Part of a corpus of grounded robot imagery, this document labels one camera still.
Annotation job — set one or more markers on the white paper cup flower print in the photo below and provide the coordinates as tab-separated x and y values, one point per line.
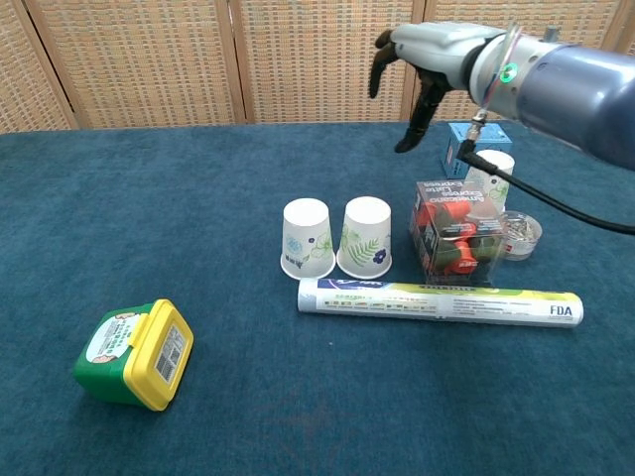
307	223
501	161

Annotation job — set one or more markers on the green box with yellow lid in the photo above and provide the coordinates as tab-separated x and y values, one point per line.
124	357

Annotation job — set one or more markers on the blue carpet table mat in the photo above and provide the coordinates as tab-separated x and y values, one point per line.
248	396

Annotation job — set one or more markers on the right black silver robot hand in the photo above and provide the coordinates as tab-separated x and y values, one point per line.
436	47

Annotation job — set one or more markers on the woven folding screen panel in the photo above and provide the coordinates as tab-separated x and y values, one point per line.
149	64
25	74
317	59
456	10
627	44

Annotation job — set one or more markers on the white green wrapped roll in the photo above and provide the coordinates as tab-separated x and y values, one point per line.
397	302

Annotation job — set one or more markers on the light blue cardboard box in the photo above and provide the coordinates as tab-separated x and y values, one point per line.
496	136

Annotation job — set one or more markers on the clear coffee capsule box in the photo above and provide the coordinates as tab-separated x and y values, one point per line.
456	233

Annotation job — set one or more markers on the white paper cup fern print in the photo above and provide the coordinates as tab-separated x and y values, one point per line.
367	223

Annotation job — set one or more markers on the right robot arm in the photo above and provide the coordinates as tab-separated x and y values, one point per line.
570	89

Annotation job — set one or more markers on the clear round paperclip container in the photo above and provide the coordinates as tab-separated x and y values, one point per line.
523	238

